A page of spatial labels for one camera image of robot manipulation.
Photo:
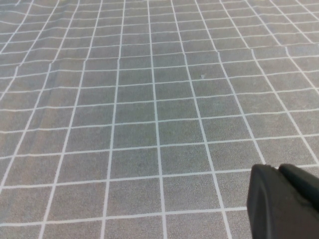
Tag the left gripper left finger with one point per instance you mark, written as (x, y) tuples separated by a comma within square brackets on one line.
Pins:
[(276, 211)]

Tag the grey white-checked tablecloth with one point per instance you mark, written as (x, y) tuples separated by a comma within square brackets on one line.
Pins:
[(124, 112)]

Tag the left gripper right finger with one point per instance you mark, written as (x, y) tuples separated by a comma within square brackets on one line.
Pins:
[(301, 181)]

